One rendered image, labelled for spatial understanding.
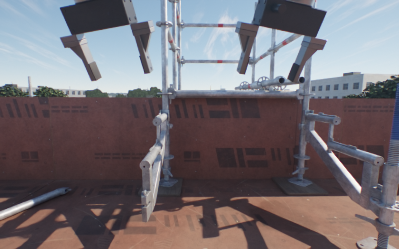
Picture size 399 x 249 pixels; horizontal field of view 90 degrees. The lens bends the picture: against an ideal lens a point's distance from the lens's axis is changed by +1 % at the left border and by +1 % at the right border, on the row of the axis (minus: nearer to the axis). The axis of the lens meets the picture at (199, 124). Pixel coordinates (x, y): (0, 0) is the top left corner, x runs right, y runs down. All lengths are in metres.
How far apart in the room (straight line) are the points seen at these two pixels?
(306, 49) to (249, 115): 1.25
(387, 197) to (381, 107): 1.18
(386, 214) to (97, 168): 1.88
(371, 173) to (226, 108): 0.99
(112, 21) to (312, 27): 0.40
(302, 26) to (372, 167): 0.91
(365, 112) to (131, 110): 1.96
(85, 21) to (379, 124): 2.20
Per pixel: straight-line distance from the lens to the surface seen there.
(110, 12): 0.47
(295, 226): 1.34
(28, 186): 2.12
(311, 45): 0.53
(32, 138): 2.16
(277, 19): 0.47
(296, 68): 0.54
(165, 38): 1.61
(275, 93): 1.65
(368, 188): 1.31
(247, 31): 0.46
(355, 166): 2.25
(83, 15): 0.50
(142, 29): 0.46
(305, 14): 0.50
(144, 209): 1.01
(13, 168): 2.34
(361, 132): 2.21
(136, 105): 1.73
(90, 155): 1.94
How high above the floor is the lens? 0.69
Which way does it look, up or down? 7 degrees down
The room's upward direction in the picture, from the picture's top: straight up
